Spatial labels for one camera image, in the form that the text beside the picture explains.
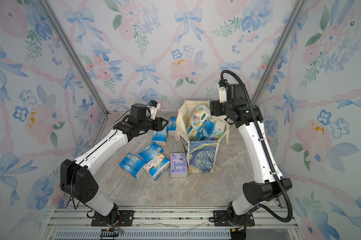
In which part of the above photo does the white tissue pack cartoon blue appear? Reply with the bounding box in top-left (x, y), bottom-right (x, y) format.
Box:
top-left (209, 120), bottom-right (226, 141)

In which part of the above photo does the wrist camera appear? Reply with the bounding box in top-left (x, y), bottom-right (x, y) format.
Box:
top-left (218, 79), bottom-right (228, 104)
top-left (147, 100), bottom-right (160, 120)

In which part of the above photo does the grey slotted cable duct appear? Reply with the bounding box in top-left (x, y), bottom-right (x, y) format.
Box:
top-left (50, 229), bottom-right (232, 240)

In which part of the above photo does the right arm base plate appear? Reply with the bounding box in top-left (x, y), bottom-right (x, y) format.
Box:
top-left (213, 210), bottom-right (233, 227)

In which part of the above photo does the floral orange blue tissue pack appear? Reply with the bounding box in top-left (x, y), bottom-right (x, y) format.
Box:
top-left (143, 153), bottom-right (170, 180)

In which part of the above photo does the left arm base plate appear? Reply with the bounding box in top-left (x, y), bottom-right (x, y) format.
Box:
top-left (91, 210), bottom-right (135, 227)

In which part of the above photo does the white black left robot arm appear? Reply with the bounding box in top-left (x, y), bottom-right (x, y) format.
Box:
top-left (60, 100), bottom-right (168, 224)

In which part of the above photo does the aluminium corner post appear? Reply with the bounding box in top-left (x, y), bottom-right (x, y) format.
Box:
top-left (252, 0), bottom-right (307, 104)
top-left (36, 1), bottom-right (109, 115)

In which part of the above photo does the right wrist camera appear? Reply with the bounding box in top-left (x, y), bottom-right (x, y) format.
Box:
top-left (218, 79), bottom-right (228, 104)

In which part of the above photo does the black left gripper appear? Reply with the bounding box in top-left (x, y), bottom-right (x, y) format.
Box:
top-left (140, 117), bottom-right (169, 133)

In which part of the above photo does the white blue tissue pack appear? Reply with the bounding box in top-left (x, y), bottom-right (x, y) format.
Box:
top-left (187, 125), bottom-right (199, 141)

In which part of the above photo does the colourful cartoon tissue pack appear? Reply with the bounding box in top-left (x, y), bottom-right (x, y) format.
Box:
top-left (189, 104), bottom-right (211, 131)

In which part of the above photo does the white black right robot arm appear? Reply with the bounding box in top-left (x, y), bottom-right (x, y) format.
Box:
top-left (210, 84), bottom-right (293, 226)

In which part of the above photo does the right aluminium corner post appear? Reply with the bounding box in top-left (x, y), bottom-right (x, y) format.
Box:
top-left (252, 0), bottom-right (307, 104)

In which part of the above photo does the left aluminium corner post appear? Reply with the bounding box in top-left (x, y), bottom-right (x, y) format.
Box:
top-left (36, 1), bottom-right (109, 115)

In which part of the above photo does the black corrugated cable conduit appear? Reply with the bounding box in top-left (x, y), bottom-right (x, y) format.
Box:
top-left (220, 69), bottom-right (294, 223)

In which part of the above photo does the purple tissue pack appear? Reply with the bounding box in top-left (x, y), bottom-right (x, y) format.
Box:
top-left (170, 153), bottom-right (188, 178)

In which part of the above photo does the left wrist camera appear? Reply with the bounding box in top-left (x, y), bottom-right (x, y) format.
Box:
top-left (147, 100), bottom-right (160, 120)

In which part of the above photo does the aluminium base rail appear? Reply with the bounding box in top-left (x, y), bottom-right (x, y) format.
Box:
top-left (45, 205), bottom-right (292, 232)

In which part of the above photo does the blue tissue pack barcode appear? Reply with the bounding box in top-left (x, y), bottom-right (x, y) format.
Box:
top-left (152, 130), bottom-right (167, 147)

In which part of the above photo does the cream canvas bag starry print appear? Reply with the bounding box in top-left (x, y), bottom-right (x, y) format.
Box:
top-left (175, 101), bottom-right (230, 174)

